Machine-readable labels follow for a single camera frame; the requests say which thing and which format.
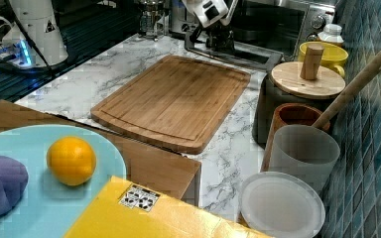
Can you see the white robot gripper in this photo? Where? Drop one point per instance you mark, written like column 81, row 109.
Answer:
column 220, row 37

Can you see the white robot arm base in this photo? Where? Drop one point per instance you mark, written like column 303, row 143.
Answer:
column 35, row 35

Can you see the silver toaster oven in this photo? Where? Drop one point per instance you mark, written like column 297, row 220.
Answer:
column 280, row 25

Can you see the silver toaster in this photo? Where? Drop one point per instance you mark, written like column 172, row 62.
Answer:
column 181, row 20

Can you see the glass french press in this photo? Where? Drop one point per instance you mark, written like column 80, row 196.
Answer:
column 152, row 11

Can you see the bamboo cutting board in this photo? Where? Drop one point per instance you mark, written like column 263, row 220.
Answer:
column 177, row 103

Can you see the dark canister with wooden lid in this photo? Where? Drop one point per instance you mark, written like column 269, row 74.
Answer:
column 284, row 84

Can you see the wooden utensil holder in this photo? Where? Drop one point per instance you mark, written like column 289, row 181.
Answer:
column 288, row 114

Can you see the white lidded jar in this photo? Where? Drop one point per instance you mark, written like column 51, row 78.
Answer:
column 331, row 34

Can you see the yellow mug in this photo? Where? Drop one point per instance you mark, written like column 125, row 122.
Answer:
column 333, row 57

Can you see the frosted plastic cup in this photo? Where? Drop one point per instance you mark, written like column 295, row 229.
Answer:
column 304, row 152

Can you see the orange fruit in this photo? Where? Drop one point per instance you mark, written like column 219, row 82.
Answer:
column 71, row 160

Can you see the yellow cardboard box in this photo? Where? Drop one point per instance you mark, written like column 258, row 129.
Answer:
column 123, row 209

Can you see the light blue plate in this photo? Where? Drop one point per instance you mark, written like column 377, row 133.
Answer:
column 48, row 207

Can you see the purple plush toy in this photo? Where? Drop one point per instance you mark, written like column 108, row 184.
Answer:
column 13, row 181

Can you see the wooden pestle handle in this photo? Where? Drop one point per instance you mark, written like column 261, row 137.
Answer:
column 350, row 91

